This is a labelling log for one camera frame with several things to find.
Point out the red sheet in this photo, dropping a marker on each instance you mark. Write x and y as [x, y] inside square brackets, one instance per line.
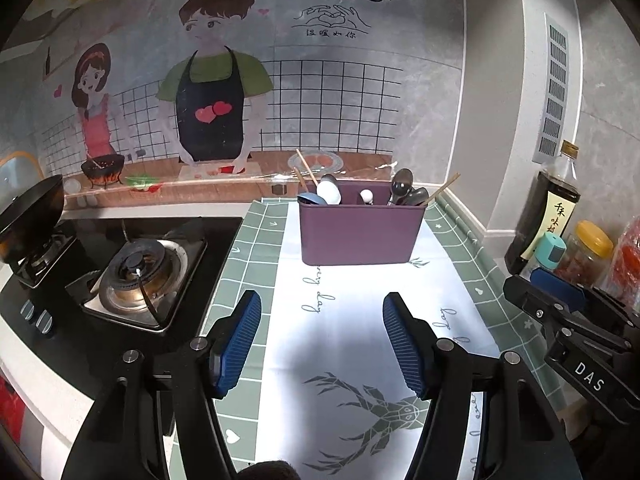
[7, 405]

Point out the cartoon wall poster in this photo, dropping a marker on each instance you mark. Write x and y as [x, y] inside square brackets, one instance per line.
[325, 85]

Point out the teal-capped salt shaker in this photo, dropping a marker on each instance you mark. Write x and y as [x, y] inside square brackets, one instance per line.
[550, 250]

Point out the green checked mat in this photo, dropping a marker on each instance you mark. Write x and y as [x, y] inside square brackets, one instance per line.
[250, 240]

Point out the white spoon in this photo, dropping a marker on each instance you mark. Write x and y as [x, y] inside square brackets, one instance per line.
[328, 193]

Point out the grey vent grille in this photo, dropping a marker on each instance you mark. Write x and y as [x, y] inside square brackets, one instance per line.
[552, 85]

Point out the black spoon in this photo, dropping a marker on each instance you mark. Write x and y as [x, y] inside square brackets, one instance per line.
[328, 177]
[402, 182]

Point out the orange-rimmed glass lid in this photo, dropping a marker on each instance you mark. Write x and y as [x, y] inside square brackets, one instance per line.
[15, 170]

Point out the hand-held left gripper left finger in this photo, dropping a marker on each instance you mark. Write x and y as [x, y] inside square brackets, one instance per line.
[237, 345]

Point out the orange-capped plastic bottle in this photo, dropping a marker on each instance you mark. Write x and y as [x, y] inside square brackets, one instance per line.
[625, 260]

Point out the blue spoon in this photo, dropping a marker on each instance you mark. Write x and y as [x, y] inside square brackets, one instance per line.
[311, 200]

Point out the yellow-lidded chili jar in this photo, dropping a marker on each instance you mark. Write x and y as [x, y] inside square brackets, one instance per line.
[585, 255]

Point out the person's clothing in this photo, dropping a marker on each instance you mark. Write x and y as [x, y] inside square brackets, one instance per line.
[270, 471]

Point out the white ball-head utensil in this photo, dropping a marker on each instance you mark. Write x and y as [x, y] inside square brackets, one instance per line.
[366, 195]

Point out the black gas stove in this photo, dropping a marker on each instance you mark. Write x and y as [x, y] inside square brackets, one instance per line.
[200, 245]

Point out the black frying pan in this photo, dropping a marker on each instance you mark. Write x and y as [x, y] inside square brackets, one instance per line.
[30, 210]

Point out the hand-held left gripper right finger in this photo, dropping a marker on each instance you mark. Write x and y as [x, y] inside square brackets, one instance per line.
[405, 345]

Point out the white deer-print cloth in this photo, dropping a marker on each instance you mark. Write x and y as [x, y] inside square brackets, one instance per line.
[350, 300]

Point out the soy sauce bottle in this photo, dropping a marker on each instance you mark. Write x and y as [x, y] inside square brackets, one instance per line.
[540, 210]

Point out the range hood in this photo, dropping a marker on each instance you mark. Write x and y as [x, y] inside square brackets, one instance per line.
[50, 0]

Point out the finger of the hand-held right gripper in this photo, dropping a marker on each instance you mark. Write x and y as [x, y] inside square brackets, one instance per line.
[540, 307]
[555, 287]

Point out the purple utensil container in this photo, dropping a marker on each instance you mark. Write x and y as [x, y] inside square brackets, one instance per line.
[360, 235]

